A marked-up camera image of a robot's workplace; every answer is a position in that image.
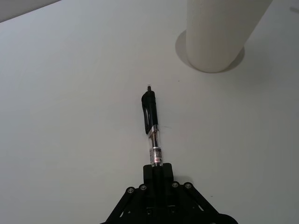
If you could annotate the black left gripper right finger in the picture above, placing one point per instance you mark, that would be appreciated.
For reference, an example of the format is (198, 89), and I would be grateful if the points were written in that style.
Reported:
(167, 175)

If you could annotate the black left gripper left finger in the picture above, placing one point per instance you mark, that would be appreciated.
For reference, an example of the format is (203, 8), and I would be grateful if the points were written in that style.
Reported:
(147, 175)

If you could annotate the black clear retractable pen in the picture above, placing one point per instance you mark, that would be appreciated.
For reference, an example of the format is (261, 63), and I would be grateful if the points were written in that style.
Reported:
(151, 112)

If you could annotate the white paper towel roll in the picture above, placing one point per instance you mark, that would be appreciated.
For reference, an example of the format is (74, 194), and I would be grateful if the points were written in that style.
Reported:
(217, 35)

